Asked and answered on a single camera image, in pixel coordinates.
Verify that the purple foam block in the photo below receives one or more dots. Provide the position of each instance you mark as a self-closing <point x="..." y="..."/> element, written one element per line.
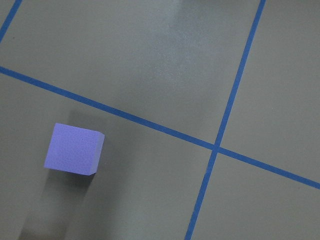
<point x="74" y="150"/>

